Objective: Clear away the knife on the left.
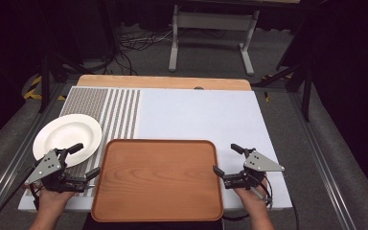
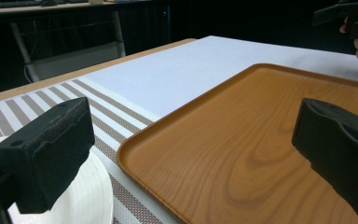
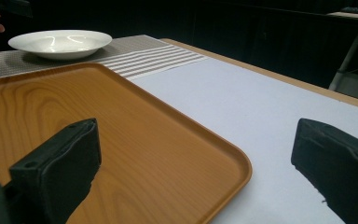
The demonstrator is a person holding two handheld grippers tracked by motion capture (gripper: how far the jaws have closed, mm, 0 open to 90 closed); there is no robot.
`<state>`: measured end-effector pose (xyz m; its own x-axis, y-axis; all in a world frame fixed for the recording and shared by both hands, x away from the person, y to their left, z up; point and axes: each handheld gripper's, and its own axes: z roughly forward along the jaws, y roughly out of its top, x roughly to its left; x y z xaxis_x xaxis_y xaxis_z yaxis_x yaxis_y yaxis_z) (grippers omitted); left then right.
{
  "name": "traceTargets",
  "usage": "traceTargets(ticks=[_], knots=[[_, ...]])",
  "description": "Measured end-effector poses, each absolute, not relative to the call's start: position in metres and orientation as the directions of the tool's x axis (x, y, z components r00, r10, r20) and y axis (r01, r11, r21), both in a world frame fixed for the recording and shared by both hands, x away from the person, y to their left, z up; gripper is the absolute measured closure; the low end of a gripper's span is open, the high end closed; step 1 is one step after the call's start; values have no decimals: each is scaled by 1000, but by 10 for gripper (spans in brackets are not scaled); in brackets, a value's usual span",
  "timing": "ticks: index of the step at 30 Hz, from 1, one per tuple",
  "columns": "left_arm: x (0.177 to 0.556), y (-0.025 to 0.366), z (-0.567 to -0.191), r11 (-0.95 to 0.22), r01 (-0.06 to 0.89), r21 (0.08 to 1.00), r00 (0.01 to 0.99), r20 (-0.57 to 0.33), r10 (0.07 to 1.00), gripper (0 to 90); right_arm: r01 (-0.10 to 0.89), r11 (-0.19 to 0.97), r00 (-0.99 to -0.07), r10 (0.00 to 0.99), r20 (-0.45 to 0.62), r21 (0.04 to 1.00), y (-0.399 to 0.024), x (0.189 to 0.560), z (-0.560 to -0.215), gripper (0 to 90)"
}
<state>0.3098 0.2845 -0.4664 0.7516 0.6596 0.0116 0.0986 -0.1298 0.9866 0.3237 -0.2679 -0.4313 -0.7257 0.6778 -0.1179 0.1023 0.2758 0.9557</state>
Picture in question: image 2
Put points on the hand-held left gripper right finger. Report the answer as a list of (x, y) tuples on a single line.
[(338, 140)]

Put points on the white-legged desk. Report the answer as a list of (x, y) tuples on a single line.
[(68, 40)]

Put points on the white striped table mat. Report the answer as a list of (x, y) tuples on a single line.
[(180, 77)]

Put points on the black keyboard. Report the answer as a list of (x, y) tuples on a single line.
[(11, 3)]

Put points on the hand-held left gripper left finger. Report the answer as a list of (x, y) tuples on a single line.
[(46, 155)]

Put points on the brown wood-grain tray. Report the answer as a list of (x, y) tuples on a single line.
[(245, 149)]

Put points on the white ribbed plate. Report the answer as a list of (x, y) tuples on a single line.
[(84, 196)]

